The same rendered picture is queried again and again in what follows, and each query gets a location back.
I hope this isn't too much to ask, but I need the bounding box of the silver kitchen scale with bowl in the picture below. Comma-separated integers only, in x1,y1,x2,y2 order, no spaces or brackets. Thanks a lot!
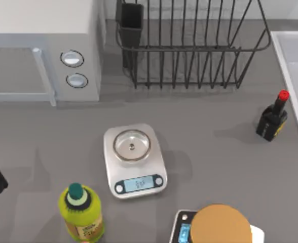
103,123,168,200

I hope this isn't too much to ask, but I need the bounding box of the round microwave knob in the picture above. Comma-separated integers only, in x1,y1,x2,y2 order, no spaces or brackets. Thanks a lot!
60,49,85,68
65,72,89,89

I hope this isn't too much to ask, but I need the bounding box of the black cutlery holder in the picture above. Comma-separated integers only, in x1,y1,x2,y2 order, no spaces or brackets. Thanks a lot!
115,2,144,74

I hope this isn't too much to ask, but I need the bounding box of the pale microwave oven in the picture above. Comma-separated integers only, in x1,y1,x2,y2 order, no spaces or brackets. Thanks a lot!
0,0,106,107

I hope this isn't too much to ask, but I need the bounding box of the green bottle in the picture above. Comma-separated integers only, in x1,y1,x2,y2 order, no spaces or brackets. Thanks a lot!
57,183,105,243

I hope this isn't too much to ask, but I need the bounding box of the black bottle with red cap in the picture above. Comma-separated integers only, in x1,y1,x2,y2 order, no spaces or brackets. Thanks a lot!
255,90,290,142

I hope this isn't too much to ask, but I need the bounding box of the jar with brown lid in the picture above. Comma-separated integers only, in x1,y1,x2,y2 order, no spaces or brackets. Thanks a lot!
189,204,266,243

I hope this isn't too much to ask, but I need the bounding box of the microwave oven door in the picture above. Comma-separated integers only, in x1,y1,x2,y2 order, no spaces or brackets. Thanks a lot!
0,33,57,107

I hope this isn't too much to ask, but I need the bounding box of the black wire dish rack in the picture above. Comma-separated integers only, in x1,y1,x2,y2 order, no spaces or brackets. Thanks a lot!
115,0,271,90

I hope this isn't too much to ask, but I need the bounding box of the microwave door handle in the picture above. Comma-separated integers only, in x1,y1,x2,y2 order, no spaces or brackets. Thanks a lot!
32,47,57,107

